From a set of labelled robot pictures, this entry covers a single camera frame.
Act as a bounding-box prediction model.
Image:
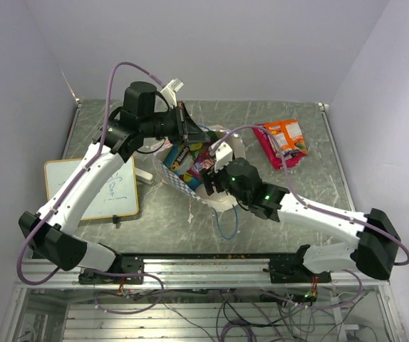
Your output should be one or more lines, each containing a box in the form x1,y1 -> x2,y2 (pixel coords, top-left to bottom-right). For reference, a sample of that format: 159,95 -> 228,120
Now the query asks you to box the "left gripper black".
141,102 -> 212,147

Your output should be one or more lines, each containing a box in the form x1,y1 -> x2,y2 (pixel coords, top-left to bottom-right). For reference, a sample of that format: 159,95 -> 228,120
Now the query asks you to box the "blue checkered paper bag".
153,125 -> 238,216

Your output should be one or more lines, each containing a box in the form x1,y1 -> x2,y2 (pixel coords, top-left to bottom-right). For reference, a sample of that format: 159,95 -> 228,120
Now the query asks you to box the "colourful candy packet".
163,145 -> 214,190

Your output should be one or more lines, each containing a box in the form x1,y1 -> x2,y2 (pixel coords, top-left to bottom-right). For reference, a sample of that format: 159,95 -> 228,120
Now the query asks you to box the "red chips packet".
252,128 -> 306,170

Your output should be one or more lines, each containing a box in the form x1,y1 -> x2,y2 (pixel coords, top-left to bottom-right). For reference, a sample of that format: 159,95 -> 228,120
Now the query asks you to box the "orange snack packet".
262,119 -> 308,159

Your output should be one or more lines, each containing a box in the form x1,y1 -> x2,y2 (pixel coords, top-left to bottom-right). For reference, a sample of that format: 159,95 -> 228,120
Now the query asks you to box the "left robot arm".
16,78 -> 209,286

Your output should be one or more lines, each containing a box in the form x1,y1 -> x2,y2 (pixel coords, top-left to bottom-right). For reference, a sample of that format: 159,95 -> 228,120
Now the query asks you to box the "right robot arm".
200,157 -> 400,282

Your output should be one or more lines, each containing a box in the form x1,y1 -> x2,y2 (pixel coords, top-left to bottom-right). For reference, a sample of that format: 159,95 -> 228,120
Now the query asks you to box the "green snack packet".
189,130 -> 219,152

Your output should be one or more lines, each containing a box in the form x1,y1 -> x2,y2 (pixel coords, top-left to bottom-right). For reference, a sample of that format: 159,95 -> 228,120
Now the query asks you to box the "white marker eraser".
135,167 -> 154,185

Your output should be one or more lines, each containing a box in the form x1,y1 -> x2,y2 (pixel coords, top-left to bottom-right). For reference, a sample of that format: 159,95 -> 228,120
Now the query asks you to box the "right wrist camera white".
211,142 -> 233,172

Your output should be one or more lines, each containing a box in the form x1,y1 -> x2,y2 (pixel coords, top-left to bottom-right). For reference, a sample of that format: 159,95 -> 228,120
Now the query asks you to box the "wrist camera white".
211,142 -> 233,172
160,78 -> 184,108

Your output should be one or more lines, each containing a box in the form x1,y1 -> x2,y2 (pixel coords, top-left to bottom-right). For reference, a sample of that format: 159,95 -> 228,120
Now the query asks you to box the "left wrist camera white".
160,78 -> 184,108

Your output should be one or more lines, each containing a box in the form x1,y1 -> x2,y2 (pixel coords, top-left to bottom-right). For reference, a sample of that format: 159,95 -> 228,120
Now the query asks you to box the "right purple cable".
207,124 -> 409,311

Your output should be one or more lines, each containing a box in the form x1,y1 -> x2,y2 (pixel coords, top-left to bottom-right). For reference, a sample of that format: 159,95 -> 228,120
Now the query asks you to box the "small whiteboard yellow frame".
44,158 -> 139,229

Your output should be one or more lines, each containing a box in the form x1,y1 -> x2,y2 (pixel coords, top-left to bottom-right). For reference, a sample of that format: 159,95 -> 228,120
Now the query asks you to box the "aluminium rail frame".
0,254 -> 407,341

